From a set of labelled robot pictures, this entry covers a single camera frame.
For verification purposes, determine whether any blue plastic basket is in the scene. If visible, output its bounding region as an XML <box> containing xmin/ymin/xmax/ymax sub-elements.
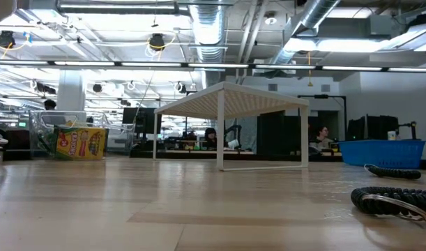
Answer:
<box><xmin>337</xmin><ymin>139</ymin><xmax>426</xmax><ymax>171</ymax></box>

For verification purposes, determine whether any clear plastic bin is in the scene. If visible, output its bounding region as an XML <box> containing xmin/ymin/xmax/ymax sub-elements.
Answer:
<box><xmin>29</xmin><ymin>110</ymin><xmax>137</xmax><ymax>160</ymax></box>

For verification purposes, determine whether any black spiral coil keychain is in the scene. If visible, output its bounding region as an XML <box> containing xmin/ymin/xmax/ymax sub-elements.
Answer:
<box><xmin>363</xmin><ymin>163</ymin><xmax>423</xmax><ymax>181</ymax></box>
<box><xmin>350</xmin><ymin>187</ymin><xmax>426</xmax><ymax>223</ymax></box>

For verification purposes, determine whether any white perforated shelf riser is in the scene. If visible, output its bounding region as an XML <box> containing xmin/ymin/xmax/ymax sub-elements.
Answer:
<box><xmin>153</xmin><ymin>81</ymin><xmax>310</xmax><ymax>172</ymax></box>

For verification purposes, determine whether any long linear ceiling light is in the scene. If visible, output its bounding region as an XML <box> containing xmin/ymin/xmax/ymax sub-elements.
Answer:
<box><xmin>0</xmin><ymin>59</ymin><xmax>426</xmax><ymax>73</ymax></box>

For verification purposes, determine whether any dark tall cabinet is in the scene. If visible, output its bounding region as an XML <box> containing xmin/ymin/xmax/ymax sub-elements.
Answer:
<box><xmin>257</xmin><ymin>111</ymin><xmax>313</xmax><ymax>156</ymax></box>

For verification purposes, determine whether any black background monitor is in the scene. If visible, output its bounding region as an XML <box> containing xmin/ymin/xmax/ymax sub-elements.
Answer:
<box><xmin>121</xmin><ymin>107</ymin><xmax>163</xmax><ymax>135</ymax></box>

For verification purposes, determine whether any black ceiling device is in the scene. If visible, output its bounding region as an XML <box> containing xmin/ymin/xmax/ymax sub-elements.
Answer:
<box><xmin>0</xmin><ymin>30</ymin><xmax>17</xmax><ymax>50</ymax></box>
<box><xmin>149</xmin><ymin>33</ymin><xmax>166</xmax><ymax>52</ymax></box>

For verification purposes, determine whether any white building column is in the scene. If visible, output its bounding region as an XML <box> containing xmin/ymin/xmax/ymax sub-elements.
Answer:
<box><xmin>54</xmin><ymin>71</ymin><xmax>87</xmax><ymax>151</ymax></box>

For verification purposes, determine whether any black background equipment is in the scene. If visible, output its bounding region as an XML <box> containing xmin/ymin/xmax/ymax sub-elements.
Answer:
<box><xmin>348</xmin><ymin>114</ymin><xmax>401</xmax><ymax>142</ymax></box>

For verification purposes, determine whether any black articulated stand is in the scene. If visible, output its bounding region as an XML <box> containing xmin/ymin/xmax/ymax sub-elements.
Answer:
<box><xmin>399</xmin><ymin>121</ymin><xmax>418</xmax><ymax>141</ymax></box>

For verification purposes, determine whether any wide silver ventilation duct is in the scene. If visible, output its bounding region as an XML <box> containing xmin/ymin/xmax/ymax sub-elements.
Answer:
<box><xmin>188</xmin><ymin>0</ymin><xmax>231</xmax><ymax>64</ymax></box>

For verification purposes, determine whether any yellow hanging cord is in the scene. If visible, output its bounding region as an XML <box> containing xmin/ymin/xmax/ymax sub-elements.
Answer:
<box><xmin>305</xmin><ymin>51</ymin><xmax>314</xmax><ymax>88</ymax></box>

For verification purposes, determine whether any slanted silver ventilation duct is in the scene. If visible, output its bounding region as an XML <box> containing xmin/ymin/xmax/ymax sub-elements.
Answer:
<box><xmin>268</xmin><ymin>0</ymin><xmax>342</xmax><ymax>66</ymax></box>

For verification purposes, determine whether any black metal table frame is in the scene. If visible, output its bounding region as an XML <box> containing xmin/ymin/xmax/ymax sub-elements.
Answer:
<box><xmin>2</xmin><ymin>149</ymin><xmax>426</xmax><ymax>172</ymax></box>

